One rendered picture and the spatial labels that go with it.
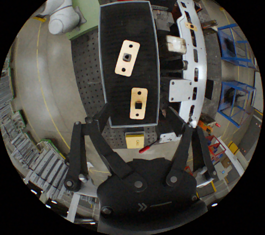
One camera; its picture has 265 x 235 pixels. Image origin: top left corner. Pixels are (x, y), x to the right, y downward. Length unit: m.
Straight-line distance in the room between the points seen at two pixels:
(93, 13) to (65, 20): 0.27
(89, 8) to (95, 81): 0.62
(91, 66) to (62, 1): 0.57
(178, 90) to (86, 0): 0.83
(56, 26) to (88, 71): 0.46
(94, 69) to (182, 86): 0.63
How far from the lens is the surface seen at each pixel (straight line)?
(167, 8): 0.42
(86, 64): 0.77
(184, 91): 0.32
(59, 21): 0.59
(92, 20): 0.79
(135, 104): 0.21
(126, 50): 0.21
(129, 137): 0.28
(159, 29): 0.32
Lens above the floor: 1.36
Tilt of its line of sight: 69 degrees down
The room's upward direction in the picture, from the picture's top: 178 degrees counter-clockwise
